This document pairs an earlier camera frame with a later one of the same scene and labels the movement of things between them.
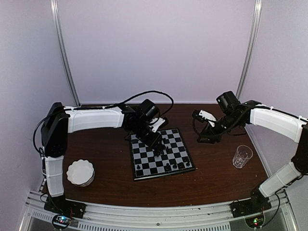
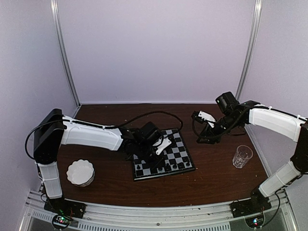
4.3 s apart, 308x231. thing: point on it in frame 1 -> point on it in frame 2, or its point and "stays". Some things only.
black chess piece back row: [181, 165] stays
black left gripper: [153, 141] -> [158, 163]
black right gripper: [209, 132] stays
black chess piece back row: [167, 168] stays
